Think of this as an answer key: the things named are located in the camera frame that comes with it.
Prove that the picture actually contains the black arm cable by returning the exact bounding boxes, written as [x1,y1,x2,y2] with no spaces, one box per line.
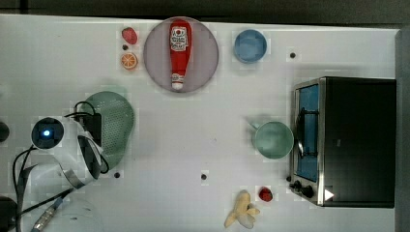
[12,100,110,232]

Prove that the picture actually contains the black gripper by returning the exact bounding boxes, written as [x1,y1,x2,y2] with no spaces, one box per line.
[76,113,103,146]

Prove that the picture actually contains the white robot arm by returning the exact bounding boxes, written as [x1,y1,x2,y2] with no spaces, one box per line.
[16,113,108,232]

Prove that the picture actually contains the purple round plate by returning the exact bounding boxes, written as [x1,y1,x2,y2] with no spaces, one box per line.
[143,16,219,93]

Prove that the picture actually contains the toy strawberry near oven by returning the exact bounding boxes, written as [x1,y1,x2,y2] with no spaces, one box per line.
[258,187,274,202]

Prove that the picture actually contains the plush peeled banana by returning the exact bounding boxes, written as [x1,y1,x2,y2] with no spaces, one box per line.
[224,190,260,229]

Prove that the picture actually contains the red ketchup bottle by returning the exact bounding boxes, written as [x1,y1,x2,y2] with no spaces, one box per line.
[169,19,192,90]

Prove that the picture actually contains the blue bowl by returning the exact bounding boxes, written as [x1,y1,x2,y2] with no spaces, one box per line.
[233,29,267,64]

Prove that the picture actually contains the toy strawberry near plate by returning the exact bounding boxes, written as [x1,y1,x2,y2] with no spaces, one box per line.
[122,27,138,44]

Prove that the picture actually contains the green mug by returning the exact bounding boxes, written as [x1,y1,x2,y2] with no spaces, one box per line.
[249,121,294,160]

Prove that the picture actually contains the black toaster oven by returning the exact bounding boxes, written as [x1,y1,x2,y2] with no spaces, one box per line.
[286,76,396,208]

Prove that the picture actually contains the mint green oval strainer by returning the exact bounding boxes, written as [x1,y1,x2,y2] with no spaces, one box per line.
[78,91,134,172]

